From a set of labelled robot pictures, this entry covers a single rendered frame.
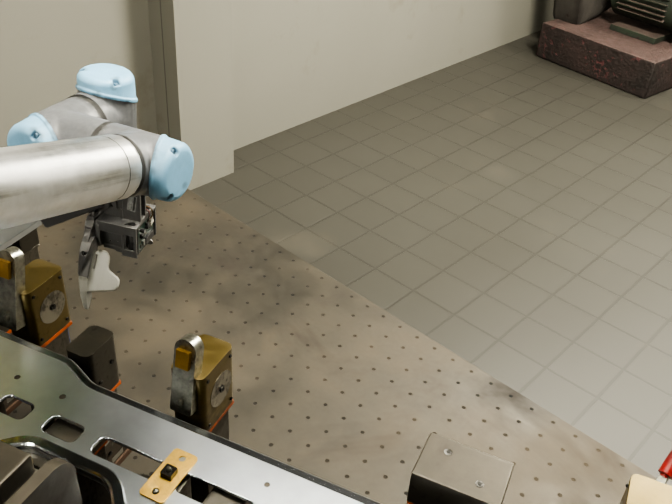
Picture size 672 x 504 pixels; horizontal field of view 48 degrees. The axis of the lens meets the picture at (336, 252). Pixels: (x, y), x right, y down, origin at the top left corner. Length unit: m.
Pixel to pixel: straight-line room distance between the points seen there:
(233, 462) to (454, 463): 0.30
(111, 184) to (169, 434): 0.41
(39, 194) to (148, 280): 1.14
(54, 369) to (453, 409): 0.79
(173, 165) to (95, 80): 0.19
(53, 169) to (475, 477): 0.65
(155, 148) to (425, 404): 0.90
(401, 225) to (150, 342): 1.91
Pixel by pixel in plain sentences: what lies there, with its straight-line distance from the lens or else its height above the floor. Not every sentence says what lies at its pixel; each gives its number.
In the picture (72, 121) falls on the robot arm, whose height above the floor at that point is 1.42.
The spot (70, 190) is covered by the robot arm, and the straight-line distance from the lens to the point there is 0.80.
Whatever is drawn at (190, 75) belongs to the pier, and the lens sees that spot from 3.39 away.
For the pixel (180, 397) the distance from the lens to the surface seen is 1.15.
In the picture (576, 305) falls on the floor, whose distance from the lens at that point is 3.16.
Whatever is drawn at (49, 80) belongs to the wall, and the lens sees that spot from 3.23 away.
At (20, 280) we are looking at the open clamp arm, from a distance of 1.31.
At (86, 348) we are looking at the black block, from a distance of 1.28.
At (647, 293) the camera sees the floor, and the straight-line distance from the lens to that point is 3.36.
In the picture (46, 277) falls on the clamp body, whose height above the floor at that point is 1.05.
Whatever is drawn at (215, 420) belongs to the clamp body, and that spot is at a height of 0.93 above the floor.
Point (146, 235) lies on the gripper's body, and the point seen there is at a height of 1.18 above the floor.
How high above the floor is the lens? 1.83
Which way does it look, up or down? 35 degrees down
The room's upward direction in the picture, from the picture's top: 4 degrees clockwise
